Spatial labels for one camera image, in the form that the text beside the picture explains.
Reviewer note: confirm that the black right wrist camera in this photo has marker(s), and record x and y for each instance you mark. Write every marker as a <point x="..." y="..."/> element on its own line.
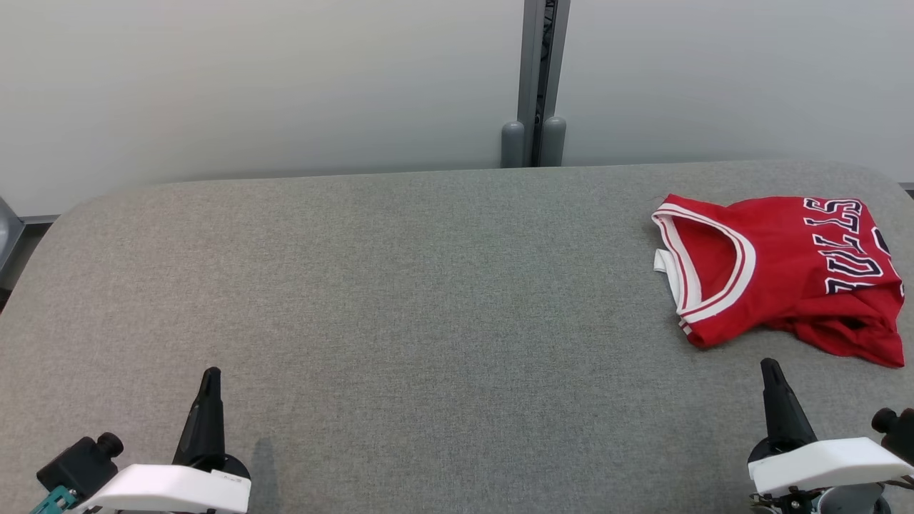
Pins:
<point x="900" y="432"/>

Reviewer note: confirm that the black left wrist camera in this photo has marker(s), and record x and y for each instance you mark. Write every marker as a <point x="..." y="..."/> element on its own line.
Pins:
<point x="78" y="464"/>

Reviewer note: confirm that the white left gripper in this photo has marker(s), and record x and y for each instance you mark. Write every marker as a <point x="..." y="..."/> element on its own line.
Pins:
<point x="178" y="492"/>

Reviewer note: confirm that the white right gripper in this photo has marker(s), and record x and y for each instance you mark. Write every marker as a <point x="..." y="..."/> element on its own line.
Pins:
<point x="828" y="464"/>

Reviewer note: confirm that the grey partition post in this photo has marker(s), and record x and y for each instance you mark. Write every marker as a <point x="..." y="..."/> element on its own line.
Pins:
<point x="532" y="71"/>

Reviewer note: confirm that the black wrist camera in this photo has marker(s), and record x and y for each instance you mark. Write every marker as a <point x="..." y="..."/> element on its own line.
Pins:
<point x="78" y="464"/>
<point x="900" y="432"/>

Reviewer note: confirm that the red jersey with white trim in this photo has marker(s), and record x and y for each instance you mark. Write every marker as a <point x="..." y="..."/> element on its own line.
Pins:
<point x="785" y="271"/>

